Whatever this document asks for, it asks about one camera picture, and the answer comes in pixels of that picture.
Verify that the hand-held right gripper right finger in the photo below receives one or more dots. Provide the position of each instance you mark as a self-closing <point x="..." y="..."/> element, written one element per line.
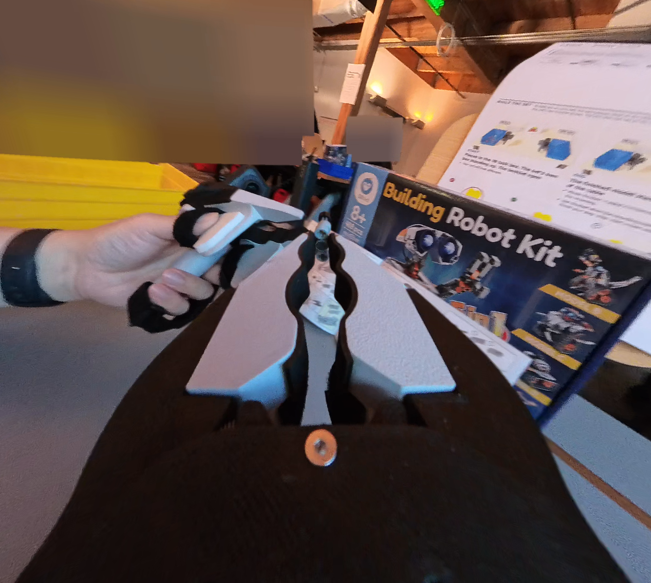
<point x="402" y="333"/>

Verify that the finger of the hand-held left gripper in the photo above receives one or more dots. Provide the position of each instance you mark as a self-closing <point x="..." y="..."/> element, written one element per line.
<point x="269" y="209"/>
<point x="257" y="260"/>

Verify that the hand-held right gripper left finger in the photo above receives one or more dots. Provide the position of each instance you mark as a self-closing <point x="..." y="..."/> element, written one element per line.
<point x="244" y="328"/>

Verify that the light grey toy connector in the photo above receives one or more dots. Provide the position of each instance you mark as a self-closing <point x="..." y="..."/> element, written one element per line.
<point x="322" y="226"/>

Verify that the grey desk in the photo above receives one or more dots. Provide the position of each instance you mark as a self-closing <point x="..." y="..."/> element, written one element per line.
<point x="66" y="389"/>

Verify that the white printed task sheet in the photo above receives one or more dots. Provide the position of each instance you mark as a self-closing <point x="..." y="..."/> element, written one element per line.
<point x="559" y="135"/>

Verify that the person's left hand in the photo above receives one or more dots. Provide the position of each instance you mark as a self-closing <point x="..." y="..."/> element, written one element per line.
<point x="117" y="257"/>

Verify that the blue robot kit box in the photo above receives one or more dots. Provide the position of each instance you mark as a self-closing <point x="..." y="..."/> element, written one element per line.
<point x="483" y="278"/>

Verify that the yellow plastic bin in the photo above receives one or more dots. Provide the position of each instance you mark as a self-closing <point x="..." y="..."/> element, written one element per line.
<point x="86" y="191"/>

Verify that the wooden sheet stand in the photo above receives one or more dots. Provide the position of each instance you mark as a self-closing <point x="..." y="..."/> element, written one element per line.
<point x="447" y="150"/>

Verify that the black wristband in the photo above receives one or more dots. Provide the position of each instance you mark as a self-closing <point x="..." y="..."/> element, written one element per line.
<point x="25" y="267"/>

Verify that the wooden post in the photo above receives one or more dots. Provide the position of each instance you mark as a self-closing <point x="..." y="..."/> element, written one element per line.
<point x="374" y="43"/>

